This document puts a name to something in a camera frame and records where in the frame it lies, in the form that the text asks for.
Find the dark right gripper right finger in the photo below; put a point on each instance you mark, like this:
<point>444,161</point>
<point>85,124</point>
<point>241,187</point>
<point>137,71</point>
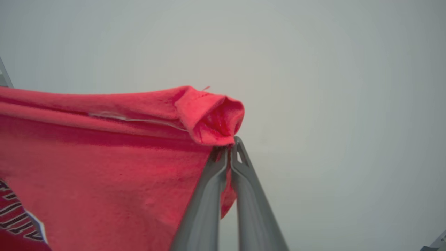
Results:
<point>252,216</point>

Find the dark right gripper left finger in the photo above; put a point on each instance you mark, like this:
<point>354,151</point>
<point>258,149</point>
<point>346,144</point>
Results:
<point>205,209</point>

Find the red and white garment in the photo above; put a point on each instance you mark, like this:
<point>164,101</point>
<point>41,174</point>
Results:
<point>104,167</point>

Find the grey metal frame piece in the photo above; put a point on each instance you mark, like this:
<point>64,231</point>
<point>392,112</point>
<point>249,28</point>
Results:
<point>437,244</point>

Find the grey metal partition post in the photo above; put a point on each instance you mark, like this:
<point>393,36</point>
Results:
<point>4,76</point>

